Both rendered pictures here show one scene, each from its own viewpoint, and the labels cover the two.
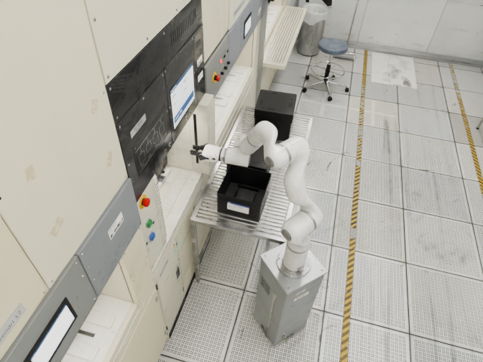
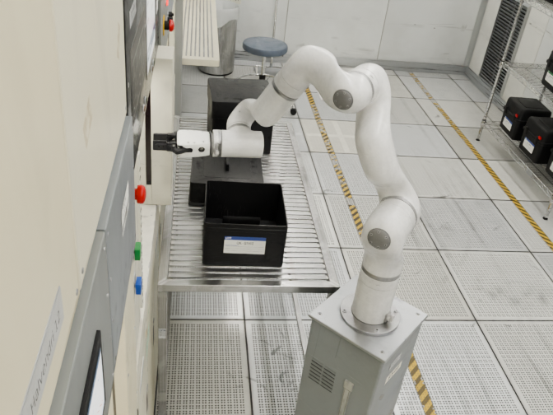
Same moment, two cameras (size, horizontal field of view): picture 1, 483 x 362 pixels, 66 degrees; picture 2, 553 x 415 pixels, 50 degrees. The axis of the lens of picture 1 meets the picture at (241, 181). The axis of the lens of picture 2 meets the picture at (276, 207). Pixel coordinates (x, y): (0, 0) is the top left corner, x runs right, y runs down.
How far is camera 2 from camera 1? 0.78 m
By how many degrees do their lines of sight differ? 22
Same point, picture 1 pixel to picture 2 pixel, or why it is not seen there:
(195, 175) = (146, 209)
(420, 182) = (443, 213)
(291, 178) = (374, 132)
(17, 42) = not seen: outside the picture
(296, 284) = (391, 342)
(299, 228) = (399, 221)
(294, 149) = (374, 76)
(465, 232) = (527, 264)
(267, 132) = (322, 58)
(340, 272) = not seen: hidden behind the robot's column
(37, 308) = (70, 333)
